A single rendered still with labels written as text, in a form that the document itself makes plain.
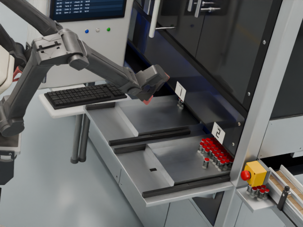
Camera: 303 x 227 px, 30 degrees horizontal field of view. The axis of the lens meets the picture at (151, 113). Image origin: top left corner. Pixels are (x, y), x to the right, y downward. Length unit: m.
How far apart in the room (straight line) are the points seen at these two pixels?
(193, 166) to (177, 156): 0.08
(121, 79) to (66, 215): 1.62
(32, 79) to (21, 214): 1.76
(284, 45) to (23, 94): 0.91
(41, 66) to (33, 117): 2.50
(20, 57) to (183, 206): 1.09
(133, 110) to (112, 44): 0.43
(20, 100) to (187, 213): 1.24
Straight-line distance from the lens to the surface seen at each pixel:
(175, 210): 2.85
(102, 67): 1.76
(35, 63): 1.63
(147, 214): 3.15
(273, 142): 2.31
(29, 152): 3.79
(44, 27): 2.16
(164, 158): 2.41
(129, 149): 2.40
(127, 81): 1.89
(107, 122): 2.57
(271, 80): 2.10
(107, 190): 3.55
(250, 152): 2.26
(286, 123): 2.29
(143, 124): 2.59
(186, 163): 2.41
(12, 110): 1.81
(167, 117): 2.67
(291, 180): 2.38
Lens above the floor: 2.31
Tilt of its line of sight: 32 degrees down
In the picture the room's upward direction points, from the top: 11 degrees clockwise
